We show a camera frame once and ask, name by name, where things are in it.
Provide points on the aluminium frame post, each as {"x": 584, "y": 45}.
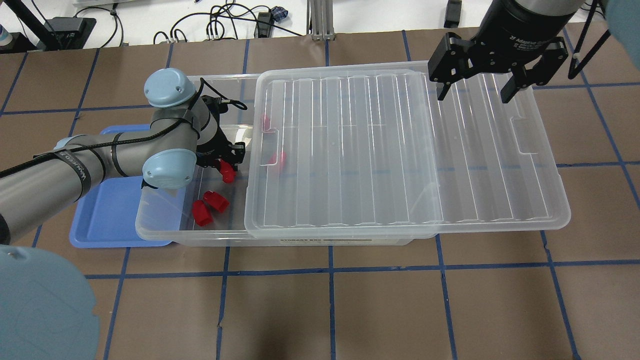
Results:
{"x": 320, "y": 19}

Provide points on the black adapter box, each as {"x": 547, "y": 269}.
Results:
{"x": 453, "y": 13}

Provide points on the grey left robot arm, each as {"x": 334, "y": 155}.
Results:
{"x": 47, "y": 303}

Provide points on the red block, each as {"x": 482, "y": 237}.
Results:
{"x": 278, "y": 161}
{"x": 216, "y": 201}
{"x": 201, "y": 213}
{"x": 227, "y": 171}
{"x": 266, "y": 123}

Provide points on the clear plastic storage box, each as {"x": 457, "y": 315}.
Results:
{"x": 338, "y": 155}

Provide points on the blue plastic tray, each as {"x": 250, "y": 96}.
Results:
{"x": 106, "y": 217}

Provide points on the clear plastic box lid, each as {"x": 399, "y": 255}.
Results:
{"x": 499, "y": 172}

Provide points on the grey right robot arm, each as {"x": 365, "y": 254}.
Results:
{"x": 622, "y": 18}

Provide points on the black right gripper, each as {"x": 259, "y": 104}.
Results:
{"x": 517, "y": 31}

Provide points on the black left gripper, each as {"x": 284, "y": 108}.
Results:
{"x": 214, "y": 143}

